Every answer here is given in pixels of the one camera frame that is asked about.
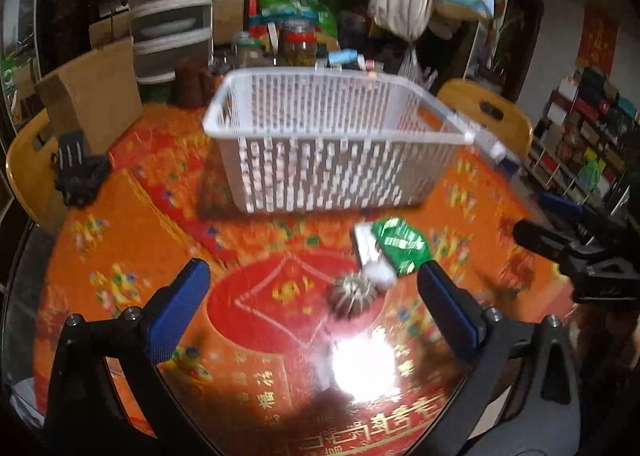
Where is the white cotton ball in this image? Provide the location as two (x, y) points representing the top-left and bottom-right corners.
(362, 260), (397, 291)

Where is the green foil packet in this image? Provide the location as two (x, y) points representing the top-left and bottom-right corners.
(372, 217), (433, 276)

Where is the white ribbed round toy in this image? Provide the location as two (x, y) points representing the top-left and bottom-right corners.
(328, 272), (378, 319)

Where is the white tomato print packet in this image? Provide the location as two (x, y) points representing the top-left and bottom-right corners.
(352, 221), (388, 269)

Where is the white blue paper bag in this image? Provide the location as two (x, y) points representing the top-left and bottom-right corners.
(469, 120), (521, 180)

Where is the shelf with boxes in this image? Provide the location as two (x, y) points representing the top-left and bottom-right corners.
(525, 66), (639, 213)

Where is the right wooden chair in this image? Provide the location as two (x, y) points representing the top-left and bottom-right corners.
(437, 78), (533, 161)

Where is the wooden chair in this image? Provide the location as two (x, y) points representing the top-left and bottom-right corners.
(6, 110), (67, 237)
(437, 78), (533, 161)

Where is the left wooden chair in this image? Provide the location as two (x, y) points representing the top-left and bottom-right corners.
(6, 110), (67, 237)

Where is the white perforated plastic basket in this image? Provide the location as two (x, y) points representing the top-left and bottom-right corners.
(202, 66), (475, 215)

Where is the brown cardboard box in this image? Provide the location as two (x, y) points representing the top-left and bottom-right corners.
(36, 38), (143, 154)

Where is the brown ceramic mug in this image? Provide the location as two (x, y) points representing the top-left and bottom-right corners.
(174, 58), (215, 110)

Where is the green lid glass jar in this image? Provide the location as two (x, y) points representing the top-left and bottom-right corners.
(234, 37), (265, 68)

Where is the red lid pickle jar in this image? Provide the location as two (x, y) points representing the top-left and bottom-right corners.
(278, 20), (318, 66)

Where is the grey plastic drawer tower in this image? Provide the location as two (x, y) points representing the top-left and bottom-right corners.
(128, 0), (213, 85)

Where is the red wall banner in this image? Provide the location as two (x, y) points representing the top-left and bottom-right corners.
(575, 2), (620, 76)

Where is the black clamp mount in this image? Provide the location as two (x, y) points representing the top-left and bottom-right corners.
(52, 129), (112, 208)

